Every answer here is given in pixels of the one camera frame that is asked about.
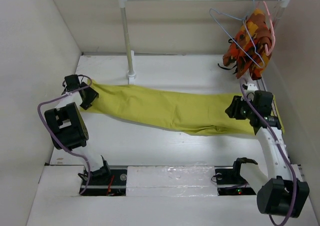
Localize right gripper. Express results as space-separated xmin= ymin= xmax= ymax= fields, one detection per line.
xmin=224 ymin=95 xmax=257 ymax=119

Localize yellow-green trousers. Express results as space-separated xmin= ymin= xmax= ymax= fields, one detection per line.
xmin=79 ymin=79 xmax=286 ymax=138

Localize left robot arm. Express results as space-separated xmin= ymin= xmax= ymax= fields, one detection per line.
xmin=43 ymin=75 xmax=112 ymax=184

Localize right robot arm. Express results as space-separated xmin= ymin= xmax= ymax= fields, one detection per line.
xmin=225 ymin=90 xmax=310 ymax=218

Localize pink plastic hanger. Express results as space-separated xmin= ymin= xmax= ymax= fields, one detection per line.
xmin=263 ymin=1 xmax=276 ymax=56

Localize orange camouflage garment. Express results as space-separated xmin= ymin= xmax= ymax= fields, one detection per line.
xmin=219 ymin=9 xmax=272 ymax=81

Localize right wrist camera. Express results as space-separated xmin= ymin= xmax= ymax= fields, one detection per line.
xmin=243 ymin=78 xmax=259 ymax=101

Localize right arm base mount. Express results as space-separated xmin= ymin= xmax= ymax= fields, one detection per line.
xmin=211 ymin=166 xmax=256 ymax=196

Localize blue wire hanger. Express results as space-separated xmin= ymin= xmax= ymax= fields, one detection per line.
xmin=208 ymin=0 xmax=266 ymax=69

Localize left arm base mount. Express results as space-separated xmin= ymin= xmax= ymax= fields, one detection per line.
xmin=78 ymin=166 xmax=128 ymax=196

